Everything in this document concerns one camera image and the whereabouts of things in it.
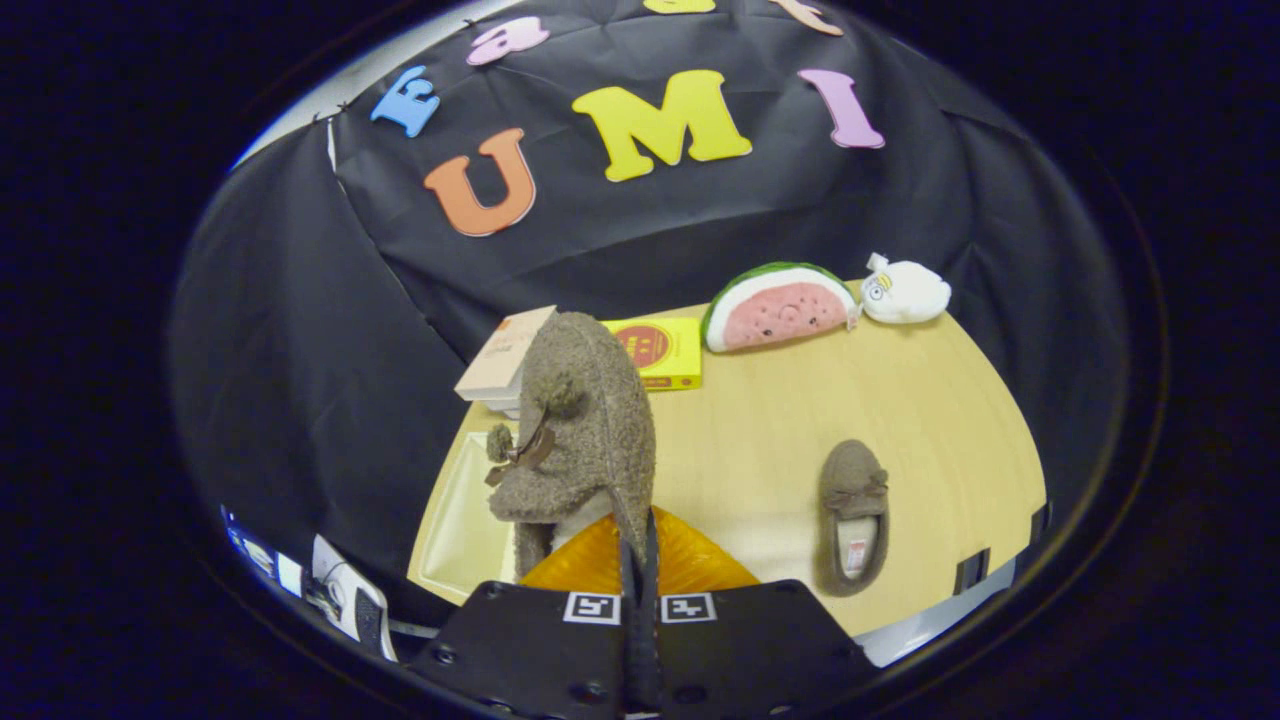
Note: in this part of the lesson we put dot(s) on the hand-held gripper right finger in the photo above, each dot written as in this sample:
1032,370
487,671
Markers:
760,650

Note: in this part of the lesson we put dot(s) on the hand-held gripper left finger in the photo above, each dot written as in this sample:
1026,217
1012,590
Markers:
530,650

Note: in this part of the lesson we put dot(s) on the cream storage box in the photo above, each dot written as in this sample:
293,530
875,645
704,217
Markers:
460,530

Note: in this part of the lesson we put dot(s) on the brown fuzzy slipper shoe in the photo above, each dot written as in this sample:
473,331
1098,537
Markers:
853,480
590,420

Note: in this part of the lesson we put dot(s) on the white printed board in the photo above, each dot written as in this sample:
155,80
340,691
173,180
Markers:
350,595

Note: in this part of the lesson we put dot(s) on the black table clamp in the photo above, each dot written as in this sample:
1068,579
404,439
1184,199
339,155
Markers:
1040,523
971,572

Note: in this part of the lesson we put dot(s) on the beige book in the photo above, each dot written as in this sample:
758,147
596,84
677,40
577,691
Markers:
505,355

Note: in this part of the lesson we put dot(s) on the yellow book with red circle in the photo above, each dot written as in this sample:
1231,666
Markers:
660,350

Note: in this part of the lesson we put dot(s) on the watermelon slice plush toy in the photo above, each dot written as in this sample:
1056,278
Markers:
775,310

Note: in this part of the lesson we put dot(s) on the white plush toy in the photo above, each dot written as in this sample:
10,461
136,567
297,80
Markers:
905,292

